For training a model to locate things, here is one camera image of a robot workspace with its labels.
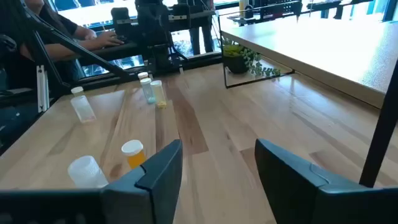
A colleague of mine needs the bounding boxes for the clear bottle with green label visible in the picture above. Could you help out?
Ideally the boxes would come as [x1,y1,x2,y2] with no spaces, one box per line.
[70,86,97,124]

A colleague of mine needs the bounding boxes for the potted green succulent plant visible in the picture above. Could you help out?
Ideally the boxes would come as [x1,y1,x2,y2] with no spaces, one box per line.
[222,39,282,78]

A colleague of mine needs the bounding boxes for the dark grey desk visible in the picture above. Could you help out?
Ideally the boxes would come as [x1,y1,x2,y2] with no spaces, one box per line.
[76,42,139,65]

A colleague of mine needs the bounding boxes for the black background robot rig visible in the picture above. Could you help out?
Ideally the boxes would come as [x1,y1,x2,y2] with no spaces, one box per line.
[226,0,343,27]

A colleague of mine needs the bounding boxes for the silver aluminium extrusion post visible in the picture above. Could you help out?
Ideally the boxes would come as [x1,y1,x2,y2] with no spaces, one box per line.
[36,64,50,113]

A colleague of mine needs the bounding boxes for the person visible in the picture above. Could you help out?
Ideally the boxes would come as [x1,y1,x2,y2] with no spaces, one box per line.
[177,0,217,56]
[0,0,125,94]

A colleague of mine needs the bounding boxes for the clear bottle grey white capsules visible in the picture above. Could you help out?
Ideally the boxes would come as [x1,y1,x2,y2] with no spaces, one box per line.
[67,155,109,189]

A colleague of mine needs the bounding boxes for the black office chair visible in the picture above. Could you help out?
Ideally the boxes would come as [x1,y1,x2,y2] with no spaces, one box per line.
[0,33,38,103]

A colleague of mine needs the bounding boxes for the blue pill bottle white cap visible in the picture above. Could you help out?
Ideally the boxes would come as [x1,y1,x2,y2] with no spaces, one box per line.
[139,77,156,105]

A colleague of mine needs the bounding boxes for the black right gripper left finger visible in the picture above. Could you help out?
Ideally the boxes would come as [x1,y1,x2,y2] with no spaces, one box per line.
[101,139,184,224]

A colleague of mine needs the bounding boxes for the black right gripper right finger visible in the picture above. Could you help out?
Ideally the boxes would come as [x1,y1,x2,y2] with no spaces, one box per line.
[254,138,346,224]

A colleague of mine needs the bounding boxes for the wooden shelf black metal frame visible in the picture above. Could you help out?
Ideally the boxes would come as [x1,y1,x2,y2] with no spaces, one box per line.
[217,6,398,188]

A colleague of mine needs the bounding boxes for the yellow translucent pill bottle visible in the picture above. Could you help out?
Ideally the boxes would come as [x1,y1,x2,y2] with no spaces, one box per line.
[150,80,168,109]

